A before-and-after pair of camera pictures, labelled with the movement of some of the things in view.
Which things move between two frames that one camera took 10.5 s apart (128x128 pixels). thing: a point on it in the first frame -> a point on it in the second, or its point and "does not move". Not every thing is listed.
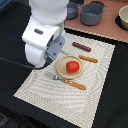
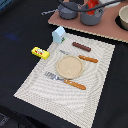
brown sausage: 85,48 does not move
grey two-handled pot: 91,13 does not move
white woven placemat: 71,84 does not move
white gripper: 42,42 -> 103,2
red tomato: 72,66 -> 91,4
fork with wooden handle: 67,81 does not move
